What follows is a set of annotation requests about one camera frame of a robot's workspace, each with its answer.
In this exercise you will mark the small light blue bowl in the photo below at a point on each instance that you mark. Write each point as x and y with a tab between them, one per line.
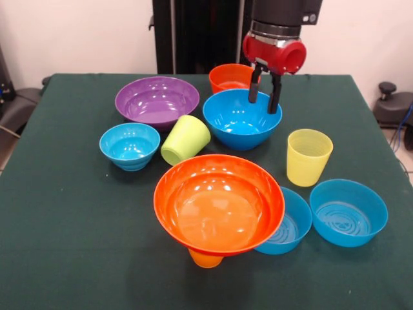
129	148

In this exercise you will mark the dark green table cloth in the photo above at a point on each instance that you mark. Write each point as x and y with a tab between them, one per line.
64	210

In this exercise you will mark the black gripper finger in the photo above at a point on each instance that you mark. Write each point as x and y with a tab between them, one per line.
275	97
254	88

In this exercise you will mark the purple bowl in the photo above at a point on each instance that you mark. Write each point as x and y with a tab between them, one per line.
155	103

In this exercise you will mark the large deep blue bowl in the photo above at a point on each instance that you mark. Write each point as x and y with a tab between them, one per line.
232	129

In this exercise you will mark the yellow cup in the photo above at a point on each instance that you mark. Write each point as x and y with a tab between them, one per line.
306	168

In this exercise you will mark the small red-orange bowl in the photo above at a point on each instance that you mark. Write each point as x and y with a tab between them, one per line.
229	77

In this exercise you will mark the black pedestal foot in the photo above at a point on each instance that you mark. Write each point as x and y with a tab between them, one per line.
393	109
19	106

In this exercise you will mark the green cup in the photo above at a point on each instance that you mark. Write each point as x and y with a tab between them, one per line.
187	139

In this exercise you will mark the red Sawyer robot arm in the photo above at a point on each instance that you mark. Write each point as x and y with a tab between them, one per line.
284	16

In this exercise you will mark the black equipment box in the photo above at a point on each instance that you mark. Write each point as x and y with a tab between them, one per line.
4	77

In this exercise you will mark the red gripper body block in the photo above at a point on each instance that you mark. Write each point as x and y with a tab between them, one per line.
274	55

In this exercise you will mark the orange cup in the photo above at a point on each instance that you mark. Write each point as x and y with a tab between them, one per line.
206	260

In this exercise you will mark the large orange bowl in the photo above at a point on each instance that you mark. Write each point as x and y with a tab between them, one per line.
219	213

